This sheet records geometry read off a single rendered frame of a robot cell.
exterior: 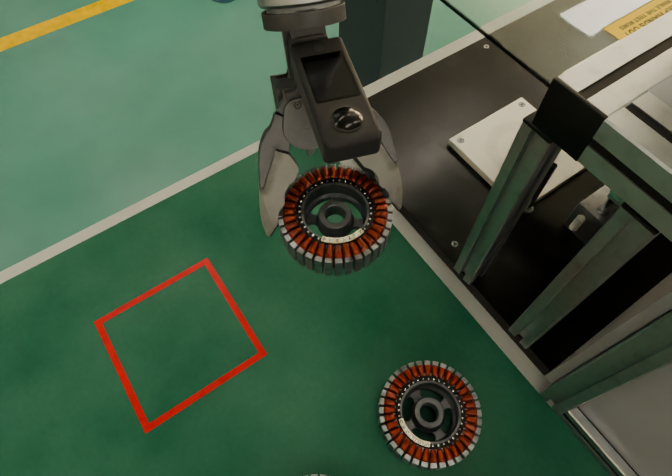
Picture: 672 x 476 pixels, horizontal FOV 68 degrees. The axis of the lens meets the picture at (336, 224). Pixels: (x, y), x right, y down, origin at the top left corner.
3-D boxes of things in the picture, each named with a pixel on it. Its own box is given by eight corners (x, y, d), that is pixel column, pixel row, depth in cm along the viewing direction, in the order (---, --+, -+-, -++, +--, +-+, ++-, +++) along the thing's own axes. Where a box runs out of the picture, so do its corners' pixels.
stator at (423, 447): (416, 348, 62) (420, 339, 58) (493, 412, 58) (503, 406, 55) (357, 420, 57) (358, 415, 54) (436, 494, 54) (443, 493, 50)
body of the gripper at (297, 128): (348, 120, 53) (335, -4, 47) (369, 147, 45) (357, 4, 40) (277, 133, 52) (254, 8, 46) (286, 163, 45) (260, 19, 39)
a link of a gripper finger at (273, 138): (290, 192, 49) (326, 111, 46) (292, 200, 47) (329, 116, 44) (244, 177, 47) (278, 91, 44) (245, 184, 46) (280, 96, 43)
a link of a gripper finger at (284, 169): (266, 214, 54) (300, 137, 51) (271, 242, 49) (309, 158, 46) (239, 206, 53) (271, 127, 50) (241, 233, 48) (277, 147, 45)
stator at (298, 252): (272, 193, 53) (267, 172, 50) (373, 173, 55) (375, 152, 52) (291, 288, 48) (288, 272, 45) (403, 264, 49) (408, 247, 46)
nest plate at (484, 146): (447, 144, 75) (449, 138, 74) (519, 102, 80) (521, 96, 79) (519, 214, 69) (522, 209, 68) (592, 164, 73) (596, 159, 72)
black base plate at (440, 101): (325, 128, 80) (325, 118, 78) (597, -14, 98) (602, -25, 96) (543, 376, 60) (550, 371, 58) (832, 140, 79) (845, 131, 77)
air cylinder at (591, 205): (562, 223, 68) (579, 201, 64) (599, 197, 71) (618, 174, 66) (591, 251, 66) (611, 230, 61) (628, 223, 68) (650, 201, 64)
